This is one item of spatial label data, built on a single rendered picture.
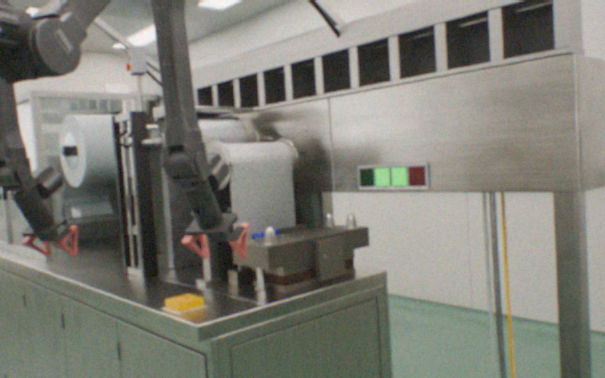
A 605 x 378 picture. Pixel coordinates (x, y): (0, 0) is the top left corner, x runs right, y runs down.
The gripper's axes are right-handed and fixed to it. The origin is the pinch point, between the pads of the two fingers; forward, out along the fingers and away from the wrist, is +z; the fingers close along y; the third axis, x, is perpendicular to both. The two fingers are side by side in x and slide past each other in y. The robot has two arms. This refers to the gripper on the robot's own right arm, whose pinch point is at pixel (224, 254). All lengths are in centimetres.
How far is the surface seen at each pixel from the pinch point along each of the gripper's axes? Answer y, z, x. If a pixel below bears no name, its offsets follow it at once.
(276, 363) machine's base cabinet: -4.3, 32.7, 3.0
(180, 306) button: 14.6, 12.3, 4.8
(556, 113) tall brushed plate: -70, -10, -37
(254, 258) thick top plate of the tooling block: 4.5, 15.5, -16.6
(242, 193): 13.9, 7.1, -35.9
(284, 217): 7.3, 21.8, -43.6
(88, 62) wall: 445, 71, -451
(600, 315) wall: -101, 210, -191
